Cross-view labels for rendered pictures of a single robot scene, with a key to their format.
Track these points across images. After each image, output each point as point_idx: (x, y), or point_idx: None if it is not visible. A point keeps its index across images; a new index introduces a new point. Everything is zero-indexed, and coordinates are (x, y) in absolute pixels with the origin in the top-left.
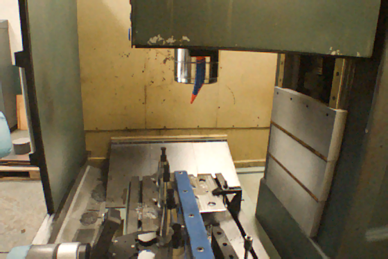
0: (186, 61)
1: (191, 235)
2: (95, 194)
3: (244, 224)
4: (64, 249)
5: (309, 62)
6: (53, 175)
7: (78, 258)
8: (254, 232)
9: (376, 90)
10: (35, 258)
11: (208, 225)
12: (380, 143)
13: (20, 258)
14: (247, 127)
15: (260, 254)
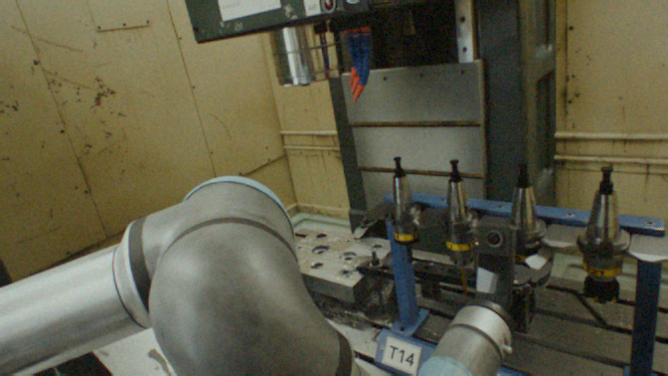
0: (315, 47)
1: (541, 214)
2: None
3: (414, 254)
4: (479, 319)
5: (379, 27)
6: None
7: (501, 315)
8: (434, 254)
9: (520, 21)
10: (474, 357)
11: (384, 279)
12: (530, 79)
13: (463, 375)
14: (257, 168)
15: (473, 266)
